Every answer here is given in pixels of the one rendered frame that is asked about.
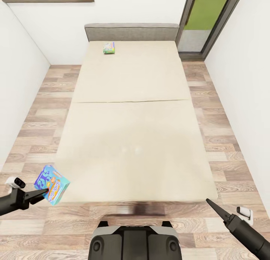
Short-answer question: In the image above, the board game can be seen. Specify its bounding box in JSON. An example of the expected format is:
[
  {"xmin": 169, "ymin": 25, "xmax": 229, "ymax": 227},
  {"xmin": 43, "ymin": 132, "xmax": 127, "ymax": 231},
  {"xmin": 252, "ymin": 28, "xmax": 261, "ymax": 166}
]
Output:
[
  {"xmin": 103, "ymin": 42, "xmax": 114, "ymax": 53},
  {"xmin": 33, "ymin": 165, "xmax": 70, "ymax": 206}
]

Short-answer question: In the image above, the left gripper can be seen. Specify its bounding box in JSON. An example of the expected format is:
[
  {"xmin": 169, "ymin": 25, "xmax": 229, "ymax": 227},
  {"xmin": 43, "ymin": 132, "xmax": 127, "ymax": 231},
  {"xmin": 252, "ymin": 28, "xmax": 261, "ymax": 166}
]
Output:
[{"xmin": 0, "ymin": 188, "xmax": 49, "ymax": 216}]

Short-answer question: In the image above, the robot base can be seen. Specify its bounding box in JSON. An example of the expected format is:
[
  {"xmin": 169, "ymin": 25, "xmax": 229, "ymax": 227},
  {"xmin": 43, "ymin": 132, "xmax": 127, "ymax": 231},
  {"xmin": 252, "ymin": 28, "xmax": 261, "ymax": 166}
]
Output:
[{"xmin": 88, "ymin": 221, "xmax": 182, "ymax": 260}]

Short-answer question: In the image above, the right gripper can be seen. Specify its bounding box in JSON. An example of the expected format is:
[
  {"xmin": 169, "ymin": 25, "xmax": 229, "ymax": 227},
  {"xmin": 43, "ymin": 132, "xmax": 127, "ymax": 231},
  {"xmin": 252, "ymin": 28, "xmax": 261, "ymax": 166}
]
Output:
[{"xmin": 206, "ymin": 198, "xmax": 265, "ymax": 254}]

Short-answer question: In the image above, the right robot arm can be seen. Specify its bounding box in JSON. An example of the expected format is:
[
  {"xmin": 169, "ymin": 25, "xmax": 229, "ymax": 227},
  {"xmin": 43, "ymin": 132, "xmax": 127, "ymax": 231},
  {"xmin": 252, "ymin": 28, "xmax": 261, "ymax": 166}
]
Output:
[{"xmin": 206, "ymin": 198, "xmax": 270, "ymax": 260}]

